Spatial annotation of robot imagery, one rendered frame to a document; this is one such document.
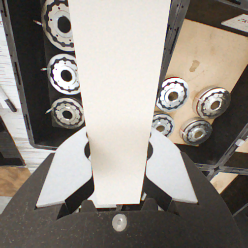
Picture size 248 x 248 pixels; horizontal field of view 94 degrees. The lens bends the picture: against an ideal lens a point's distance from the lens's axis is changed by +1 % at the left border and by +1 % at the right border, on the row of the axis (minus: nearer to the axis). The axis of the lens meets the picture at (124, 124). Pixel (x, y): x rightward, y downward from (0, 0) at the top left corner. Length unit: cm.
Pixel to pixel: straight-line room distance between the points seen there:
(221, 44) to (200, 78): 10
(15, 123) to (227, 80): 86
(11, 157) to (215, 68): 173
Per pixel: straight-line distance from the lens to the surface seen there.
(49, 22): 38
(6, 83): 67
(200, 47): 43
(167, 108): 39
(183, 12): 30
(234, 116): 49
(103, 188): 18
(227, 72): 49
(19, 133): 77
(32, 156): 83
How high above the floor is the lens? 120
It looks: 61 degrees down
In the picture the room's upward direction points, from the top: 175 degrees clockwise
